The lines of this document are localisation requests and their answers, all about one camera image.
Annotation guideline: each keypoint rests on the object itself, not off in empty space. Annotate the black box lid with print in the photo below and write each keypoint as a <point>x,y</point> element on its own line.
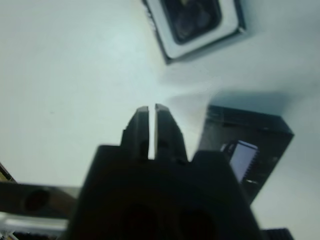
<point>265,125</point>

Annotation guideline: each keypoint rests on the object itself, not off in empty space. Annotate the black box base white insert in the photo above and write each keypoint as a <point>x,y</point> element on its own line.
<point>230,25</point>

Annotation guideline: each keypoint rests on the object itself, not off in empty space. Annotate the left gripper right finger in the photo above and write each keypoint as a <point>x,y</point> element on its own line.
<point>167,130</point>

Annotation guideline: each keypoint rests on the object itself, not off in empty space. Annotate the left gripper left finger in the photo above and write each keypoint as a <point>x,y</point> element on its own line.
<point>138,127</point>

